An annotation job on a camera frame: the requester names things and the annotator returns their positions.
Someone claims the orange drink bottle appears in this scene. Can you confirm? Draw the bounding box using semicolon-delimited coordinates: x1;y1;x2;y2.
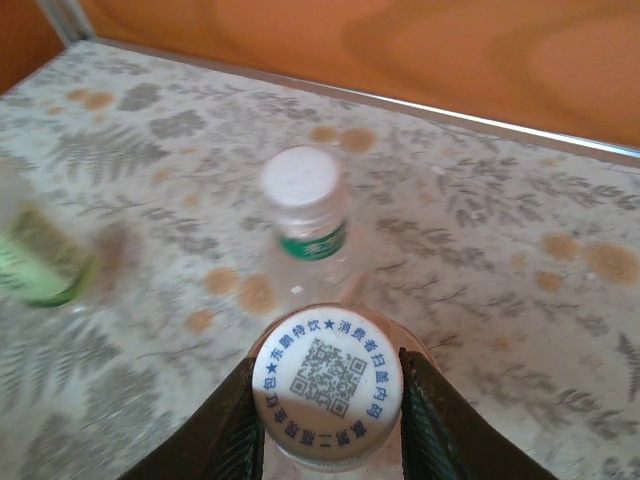
262;299;436;480

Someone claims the long aluminium edge rail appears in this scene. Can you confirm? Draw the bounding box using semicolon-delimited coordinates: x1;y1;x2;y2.
64;34;640;164

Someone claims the clear bottle with green label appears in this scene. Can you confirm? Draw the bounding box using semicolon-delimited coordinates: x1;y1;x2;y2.
0;154;101;309

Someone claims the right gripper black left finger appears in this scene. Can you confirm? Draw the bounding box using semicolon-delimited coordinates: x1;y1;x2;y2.
119;355;267;480

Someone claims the floral patterned tablecloth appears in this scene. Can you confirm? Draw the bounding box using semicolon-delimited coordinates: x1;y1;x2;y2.
0;39;640;480

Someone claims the white cap with QR code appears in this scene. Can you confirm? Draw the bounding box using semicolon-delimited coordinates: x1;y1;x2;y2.
251;307;405;469

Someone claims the aluminium corner post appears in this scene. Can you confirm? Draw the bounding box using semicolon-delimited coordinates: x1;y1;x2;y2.
34;0;99;49

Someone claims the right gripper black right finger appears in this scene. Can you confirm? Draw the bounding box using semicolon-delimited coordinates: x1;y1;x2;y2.
398;348;557;480

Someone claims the small white bottle cap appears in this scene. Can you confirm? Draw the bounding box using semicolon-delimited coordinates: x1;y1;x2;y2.
259;145;344;211

